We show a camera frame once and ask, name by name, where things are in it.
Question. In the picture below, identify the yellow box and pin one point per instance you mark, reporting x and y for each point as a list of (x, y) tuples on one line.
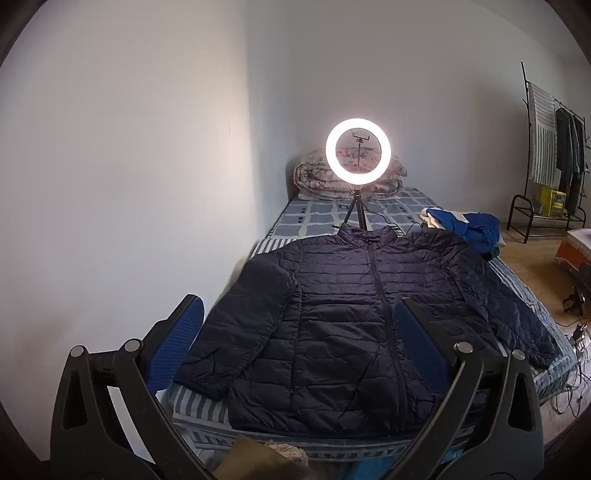
[(554, 201)]

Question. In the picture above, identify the dark hanging clothes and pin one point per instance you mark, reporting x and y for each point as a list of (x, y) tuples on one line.
[(565, 152)]

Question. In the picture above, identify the orange and white box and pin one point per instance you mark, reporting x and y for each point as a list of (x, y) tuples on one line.
[(575, 249)]

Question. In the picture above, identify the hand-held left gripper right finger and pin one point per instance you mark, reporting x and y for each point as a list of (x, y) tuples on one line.
[(418, 337)]

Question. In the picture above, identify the navy quilted puffer jacket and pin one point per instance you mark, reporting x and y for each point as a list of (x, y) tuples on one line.
[(332, 323)]

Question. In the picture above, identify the black device on floor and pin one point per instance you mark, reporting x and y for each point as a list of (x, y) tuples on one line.
[(575, 300)]

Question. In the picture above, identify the bed with striped sheet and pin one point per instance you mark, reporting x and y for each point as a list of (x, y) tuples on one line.
[(207, 410)]

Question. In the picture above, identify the rolled floral quilt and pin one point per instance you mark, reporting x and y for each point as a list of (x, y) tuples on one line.
[(314, 177)]

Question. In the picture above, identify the blue checked bed sheet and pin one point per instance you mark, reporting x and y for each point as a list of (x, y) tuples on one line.
[(314, 213)]

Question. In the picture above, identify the tan cloth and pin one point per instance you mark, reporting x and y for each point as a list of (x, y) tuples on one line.
[(258, 457)]

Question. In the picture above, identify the black phone holder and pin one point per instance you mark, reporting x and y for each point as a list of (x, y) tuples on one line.
[(360, 136)]

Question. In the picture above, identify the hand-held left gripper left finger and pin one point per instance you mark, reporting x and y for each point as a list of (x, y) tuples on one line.
[(178, 341)]

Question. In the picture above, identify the black clothes rack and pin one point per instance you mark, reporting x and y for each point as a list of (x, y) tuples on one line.
[(525, 92)]

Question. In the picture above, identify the striped grey towel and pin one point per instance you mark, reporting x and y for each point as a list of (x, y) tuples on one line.
[(544, 138)]

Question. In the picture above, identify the black tripod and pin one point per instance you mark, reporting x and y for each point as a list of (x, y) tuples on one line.
[(356, 199)]

